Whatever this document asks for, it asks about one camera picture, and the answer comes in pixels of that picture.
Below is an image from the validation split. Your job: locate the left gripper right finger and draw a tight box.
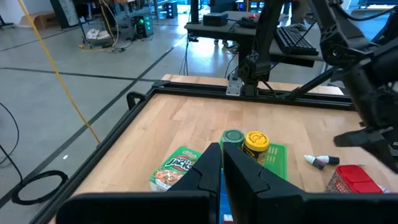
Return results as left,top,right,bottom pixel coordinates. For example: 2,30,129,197
222,142,307,224

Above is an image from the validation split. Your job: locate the green plastic basket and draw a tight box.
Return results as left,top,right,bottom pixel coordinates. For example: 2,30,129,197
219,141,287,181

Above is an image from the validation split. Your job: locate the dark grey desk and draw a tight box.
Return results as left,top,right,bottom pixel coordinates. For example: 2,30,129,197
185,11,324,68

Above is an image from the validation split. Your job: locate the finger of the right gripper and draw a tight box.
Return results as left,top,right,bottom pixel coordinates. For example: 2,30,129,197
333,127,398,174

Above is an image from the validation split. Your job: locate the cardboard box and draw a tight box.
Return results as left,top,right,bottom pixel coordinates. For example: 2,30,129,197
20,11,57,30

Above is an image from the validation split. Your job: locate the small black dropper bottle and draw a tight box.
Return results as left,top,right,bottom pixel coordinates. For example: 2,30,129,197
317,154,341,166

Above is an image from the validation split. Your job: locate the black coiled cable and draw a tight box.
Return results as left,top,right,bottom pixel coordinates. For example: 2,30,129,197
11,169,69,206

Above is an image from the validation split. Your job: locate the computer tower with green lights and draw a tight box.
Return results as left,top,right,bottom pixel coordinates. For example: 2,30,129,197
133,14,155,38

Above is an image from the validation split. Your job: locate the small maroon dropper bottle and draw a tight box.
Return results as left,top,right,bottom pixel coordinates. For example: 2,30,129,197
303,154,326,170

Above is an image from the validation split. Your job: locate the yellow-lidded dark jar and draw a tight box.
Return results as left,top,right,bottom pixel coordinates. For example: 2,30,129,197
241,130,271,166

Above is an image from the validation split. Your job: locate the red-lidded smoked paprika tin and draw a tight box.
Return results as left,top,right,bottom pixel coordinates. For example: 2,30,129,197
324,164,388,194

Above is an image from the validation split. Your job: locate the small black desktop box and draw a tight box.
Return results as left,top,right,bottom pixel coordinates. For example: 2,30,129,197
202,12,229,27

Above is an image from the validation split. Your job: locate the black computer keyboard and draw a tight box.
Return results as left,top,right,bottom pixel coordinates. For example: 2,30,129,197
273,26,320,57

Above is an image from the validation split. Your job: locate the green-lidded spice jar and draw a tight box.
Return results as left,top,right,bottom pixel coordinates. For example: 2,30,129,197
221,128,246,150

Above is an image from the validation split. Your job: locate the long straight yellow cable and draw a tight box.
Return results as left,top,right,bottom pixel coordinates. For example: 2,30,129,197
16,0,102,146

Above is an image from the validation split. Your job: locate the green Apple Jacks cereal box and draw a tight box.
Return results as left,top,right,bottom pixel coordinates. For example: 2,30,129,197
149,146,203,193

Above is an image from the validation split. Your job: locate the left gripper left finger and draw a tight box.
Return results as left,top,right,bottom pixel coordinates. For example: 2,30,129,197
167,142,223,195

